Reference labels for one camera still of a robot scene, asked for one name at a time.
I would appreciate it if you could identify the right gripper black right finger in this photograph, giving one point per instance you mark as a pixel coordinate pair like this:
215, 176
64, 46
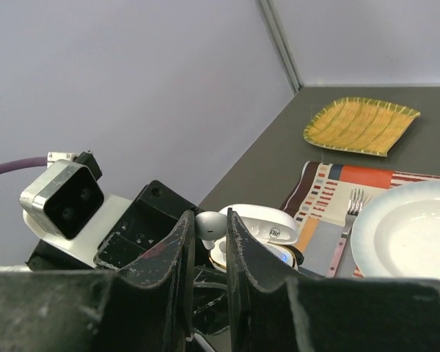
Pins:
273, 307

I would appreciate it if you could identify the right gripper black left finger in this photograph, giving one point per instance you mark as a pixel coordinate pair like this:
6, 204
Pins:
145, 306

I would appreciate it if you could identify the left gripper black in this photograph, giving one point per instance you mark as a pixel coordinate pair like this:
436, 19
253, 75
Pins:
118, 233

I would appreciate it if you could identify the white earbud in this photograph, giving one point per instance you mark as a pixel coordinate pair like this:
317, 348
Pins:
210, 226

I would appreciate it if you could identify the colourful patchwork placemat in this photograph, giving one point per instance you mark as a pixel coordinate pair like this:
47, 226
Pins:
319, 203

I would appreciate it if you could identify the white round plate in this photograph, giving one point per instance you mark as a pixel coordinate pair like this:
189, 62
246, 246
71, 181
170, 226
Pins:
397, 235

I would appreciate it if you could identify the yellow woven cloth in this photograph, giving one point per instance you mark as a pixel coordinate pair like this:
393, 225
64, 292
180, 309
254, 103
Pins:
359, 125

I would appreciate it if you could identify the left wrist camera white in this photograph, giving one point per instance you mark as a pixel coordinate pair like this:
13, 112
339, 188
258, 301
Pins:
66, 208

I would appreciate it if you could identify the silver fork pink handle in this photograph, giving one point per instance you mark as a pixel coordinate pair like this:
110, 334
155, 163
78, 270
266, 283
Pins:
355, 205

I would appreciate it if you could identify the aluminium frame left post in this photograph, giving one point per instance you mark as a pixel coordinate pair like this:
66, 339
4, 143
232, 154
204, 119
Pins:
277, 35

